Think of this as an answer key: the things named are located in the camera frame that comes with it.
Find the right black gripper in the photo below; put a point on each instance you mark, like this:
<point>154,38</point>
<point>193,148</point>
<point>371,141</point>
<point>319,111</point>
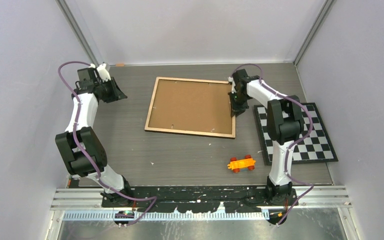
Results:
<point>236,109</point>

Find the aluminium rail front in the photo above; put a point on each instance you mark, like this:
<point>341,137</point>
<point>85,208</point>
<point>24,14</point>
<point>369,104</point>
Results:
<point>325,196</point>

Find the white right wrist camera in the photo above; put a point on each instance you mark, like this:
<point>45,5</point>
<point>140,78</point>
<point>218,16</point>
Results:
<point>233,84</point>

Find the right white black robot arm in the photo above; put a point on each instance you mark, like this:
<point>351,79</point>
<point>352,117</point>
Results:
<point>285,124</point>

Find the black picture frame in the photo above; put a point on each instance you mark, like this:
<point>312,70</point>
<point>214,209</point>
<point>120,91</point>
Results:
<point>191,107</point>

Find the black white checkerboard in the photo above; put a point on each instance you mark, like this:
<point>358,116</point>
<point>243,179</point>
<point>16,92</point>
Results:
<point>316,148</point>

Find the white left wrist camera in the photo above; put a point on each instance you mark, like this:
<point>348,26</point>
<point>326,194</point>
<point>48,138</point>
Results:
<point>102,71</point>

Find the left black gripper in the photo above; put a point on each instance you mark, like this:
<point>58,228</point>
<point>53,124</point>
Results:
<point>117,94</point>

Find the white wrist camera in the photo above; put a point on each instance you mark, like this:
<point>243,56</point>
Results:
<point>102,71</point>
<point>233,84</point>

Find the orange toy car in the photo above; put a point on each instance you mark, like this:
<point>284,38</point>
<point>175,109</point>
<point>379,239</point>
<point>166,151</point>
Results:
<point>237,165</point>

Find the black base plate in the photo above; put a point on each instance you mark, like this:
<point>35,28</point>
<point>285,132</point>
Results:
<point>202,199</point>

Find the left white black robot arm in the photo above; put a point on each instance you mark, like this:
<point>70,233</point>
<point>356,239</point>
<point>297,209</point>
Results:
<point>81,150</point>

